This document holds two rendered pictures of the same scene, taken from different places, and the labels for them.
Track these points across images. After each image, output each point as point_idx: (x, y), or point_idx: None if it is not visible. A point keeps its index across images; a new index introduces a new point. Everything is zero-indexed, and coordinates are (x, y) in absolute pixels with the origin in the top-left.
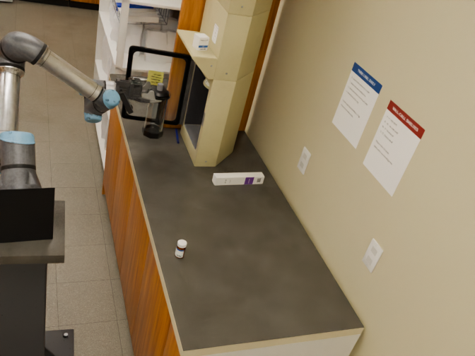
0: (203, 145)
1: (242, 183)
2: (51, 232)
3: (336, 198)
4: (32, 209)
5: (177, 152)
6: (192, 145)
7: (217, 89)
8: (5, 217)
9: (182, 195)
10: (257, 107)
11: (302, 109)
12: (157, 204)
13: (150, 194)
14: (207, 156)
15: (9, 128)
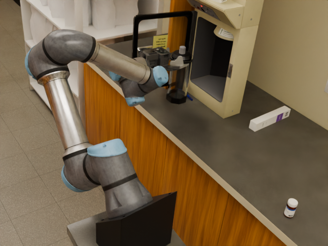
0: (231, 96)
1: (275, 121)
2: (170, 236)
3: None
4: (156, 221)
5: (198, 109)
6: (214, 98)
7: (243, 37)
8: (133, 241)
9: (238, 151)
10: None
11: (317, 35)
12: (227, 168)
13: (212, 160)
14: (234, 105)
15: (82, 139)
